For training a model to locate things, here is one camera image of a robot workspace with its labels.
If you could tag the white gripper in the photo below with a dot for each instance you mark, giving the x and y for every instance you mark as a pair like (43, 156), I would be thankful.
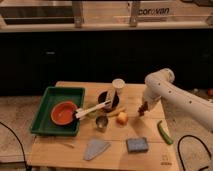
(150, 99)

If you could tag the dark red grape bunch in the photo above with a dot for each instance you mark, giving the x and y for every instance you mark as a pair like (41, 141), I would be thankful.
(143, 108)

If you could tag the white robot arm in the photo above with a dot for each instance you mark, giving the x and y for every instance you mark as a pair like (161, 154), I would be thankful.
(159, 85)

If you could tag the white paper cup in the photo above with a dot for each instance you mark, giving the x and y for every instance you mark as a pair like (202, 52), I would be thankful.
(118, 85)

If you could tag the small metal cup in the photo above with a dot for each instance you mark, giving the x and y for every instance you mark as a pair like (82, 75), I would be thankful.
(101, 123)

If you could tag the red yellow apple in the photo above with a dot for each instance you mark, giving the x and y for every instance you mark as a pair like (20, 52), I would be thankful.
(122, 118)

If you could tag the wooden board in bowl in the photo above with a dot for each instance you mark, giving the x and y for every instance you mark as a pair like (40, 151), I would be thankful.
(110, 96)

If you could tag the yellow banana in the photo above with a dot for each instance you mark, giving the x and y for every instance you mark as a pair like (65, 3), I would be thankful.
(116, 112)

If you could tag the green cucumber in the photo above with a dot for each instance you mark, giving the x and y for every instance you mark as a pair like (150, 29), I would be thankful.
(163, 134)

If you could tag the blue sponge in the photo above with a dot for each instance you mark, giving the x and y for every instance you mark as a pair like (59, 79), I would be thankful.
(136, 145)

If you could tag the grey folded cloth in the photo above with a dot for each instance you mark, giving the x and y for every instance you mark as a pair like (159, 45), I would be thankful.
(94, 148)

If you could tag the orange bowl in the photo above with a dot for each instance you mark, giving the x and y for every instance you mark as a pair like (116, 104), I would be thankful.
(63, 112)

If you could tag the green plastic tray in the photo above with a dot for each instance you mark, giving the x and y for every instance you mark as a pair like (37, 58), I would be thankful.
(42, 123)

